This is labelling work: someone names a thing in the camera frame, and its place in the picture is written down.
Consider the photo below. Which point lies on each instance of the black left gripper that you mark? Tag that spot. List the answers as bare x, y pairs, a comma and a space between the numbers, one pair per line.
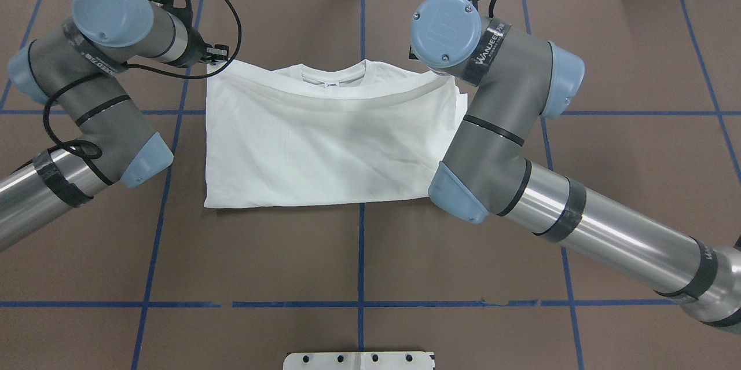
197, 50

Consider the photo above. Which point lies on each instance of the white long-sleeve printed shirt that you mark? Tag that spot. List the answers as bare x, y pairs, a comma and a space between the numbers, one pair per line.
299, 136

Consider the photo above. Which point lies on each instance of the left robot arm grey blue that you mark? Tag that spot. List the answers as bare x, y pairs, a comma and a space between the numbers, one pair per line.
99, 135

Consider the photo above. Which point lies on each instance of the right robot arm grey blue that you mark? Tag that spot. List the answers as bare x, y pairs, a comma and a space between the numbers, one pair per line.
520, 78

